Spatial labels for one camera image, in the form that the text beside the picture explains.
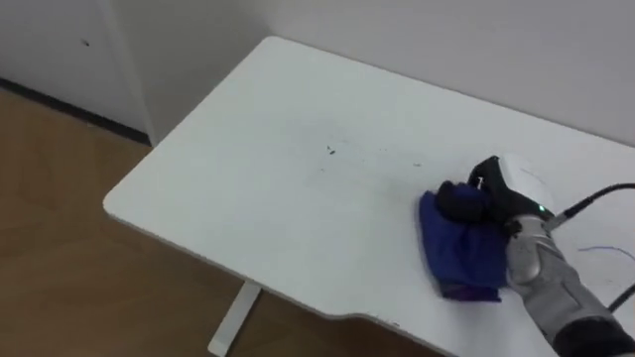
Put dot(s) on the white door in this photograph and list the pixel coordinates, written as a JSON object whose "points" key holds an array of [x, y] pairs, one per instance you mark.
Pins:
{"points": [[54, 54]]}

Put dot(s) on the blue cloth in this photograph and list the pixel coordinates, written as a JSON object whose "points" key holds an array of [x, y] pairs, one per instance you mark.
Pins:
{"points": [[461, 253]]}

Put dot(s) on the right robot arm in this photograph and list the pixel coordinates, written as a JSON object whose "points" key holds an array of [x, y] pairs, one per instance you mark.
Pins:
{"points": [[546, 277]]}

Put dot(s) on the white desk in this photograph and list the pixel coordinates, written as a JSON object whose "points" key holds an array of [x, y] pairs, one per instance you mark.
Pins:
{"points": [[297, 208]]}

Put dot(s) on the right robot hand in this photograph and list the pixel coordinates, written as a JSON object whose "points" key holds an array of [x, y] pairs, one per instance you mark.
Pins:
{"points": [[511, 191]]}

